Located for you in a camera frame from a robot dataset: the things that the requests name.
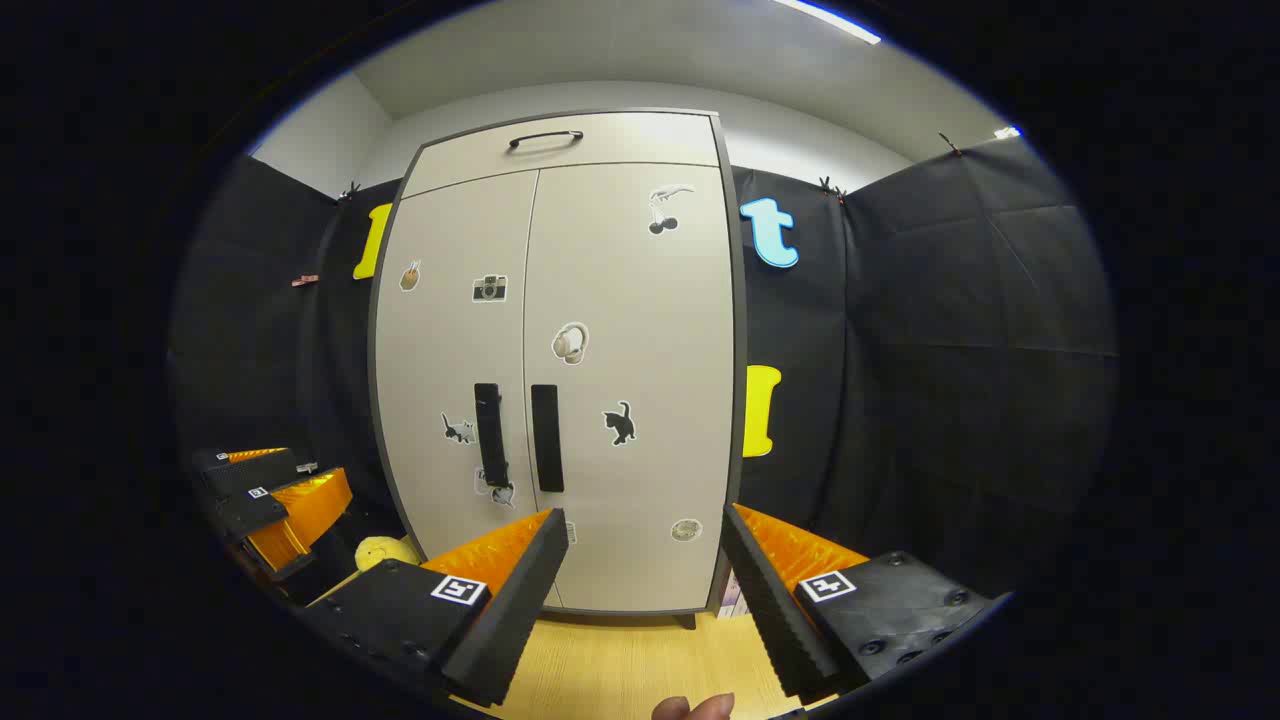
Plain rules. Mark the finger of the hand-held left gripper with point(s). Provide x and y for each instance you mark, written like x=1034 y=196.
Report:
x=305 y=515
x=250 y=470

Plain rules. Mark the black cloth clip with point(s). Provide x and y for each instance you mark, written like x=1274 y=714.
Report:
x=830 y=188
x=950 y=145
x=350 y=190

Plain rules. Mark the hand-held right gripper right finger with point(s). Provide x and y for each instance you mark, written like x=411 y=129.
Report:
x=780 y=620

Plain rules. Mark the upright book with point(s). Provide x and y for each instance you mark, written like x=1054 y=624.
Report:
x=731 y=597

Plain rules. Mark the white cabinet drawer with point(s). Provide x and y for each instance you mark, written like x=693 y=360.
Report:
x=620 y=145

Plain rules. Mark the long ceiling light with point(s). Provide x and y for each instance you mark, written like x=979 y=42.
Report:
x=830 y=20

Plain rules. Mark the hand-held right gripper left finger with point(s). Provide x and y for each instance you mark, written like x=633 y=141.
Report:
x=520 y=610

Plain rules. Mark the white cabinet door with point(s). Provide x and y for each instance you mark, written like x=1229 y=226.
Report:
x=450 y=340
x=640 y=300

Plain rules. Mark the double-door shoe cabinet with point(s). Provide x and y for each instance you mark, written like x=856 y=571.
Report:
x=600 y=300

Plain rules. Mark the black backdrop cloth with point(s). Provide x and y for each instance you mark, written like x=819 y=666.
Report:
x=950 y=350

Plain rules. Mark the yellow plush toy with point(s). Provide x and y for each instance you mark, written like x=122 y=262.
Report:
x=385 y=551

